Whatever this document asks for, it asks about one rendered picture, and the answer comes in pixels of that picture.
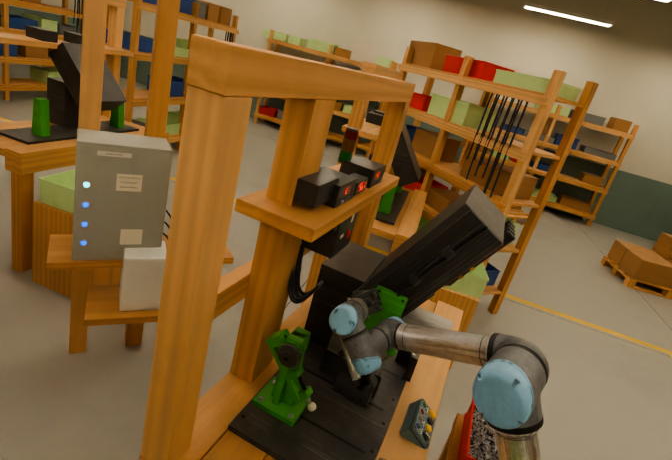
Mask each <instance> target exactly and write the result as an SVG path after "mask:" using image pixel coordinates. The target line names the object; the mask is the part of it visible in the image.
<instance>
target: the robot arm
mask: <svg viewBox="0 0 672 460"><path fill-rule="evenodd" d="M380 299H381V298H380V296H379V293H378V291H376V287H375V288H373V289H370V290H367V291H365V290H361V291H358V290H355V291H353V294H352V296H351V299H350V298H347V301H346V302H344V303H343V304H340V305H338V306H337V307H336V308H335V309H333V310H332V312H331V314H330V317H329V325H330V327H331V329H332V330H333V331H334V332H335V333H336V334H338V335H340V337H341V339H342V341H343V343H344V345H345V348H346V350H347V352H348V355H349V357H350V359H351V363H352V364H353V366H354V368H355V370H356V372H357V374H359V375H361V376H363V375H367V374H370V373H372V372H374V371H376V370H378V369H379V368H380V367H381V365H382V362H381V357H379V356H381V355H382V354H383V353H385V352H386V351H387V350H389V349H390V348H393V349H399V350H404V351H408V352H413V353H418V354H423V355H428V356H433V357H438V358H443V359H448V360H453V361H458V362H463V363H468V364H472V365H477V366H482V367H481V369H480V370H479V371H478V373H477V375H476V378H475V380H474V382H473V387H472V395H473V400H474V403H475V406H476V408H477V410H478V411H479V413H482V414H483V418H484V419H485V421H486V423H487V425H488V426H489V427H490V428H491V429H493V430H494V431H495V438H496V444H497V451H498V457H499V460H542V459H541V452H540V446H539V439H538V431H539V430H540V429H541V428H542V427H543V424H544V419H543V412H542V405H541V392H542V391H543V389H544V387H545V385H546V384H547V381H548V379H549V373H550V369H549V364H548V361H547V359H546V356H545V355H544V353H543V352H542V351H541V350H540V349H539V348H538V347H537V346H536V345H535V344H533V343H532V342H530V341H528V340H526V339H523V338H520V337H517V336H513V335H507V334H501V333H491V334H490V335H489V336H486V335H479V334H472V333H466V332H459V331H453V330H446V329H439V328H433V327H426V326H420V325H413V324H406V323H404V321H403V320H401V319H400V318H399V317H395V316H392V317H389V318H387V319H384V320H383V321H381V322H380V323H379V324H378V325H376V326H375V327H373V328H371V329H370V330H367V327H366V326H365V323H364V320H366V319H368V318H369V315H372V314H375V313H377V312H380V311H382V310H383V309H384V307H383V308H380V307H381V306H382V303H381V300H380ZM376 309H377V310H376ZM375 310H376V311H375Z"/></svg>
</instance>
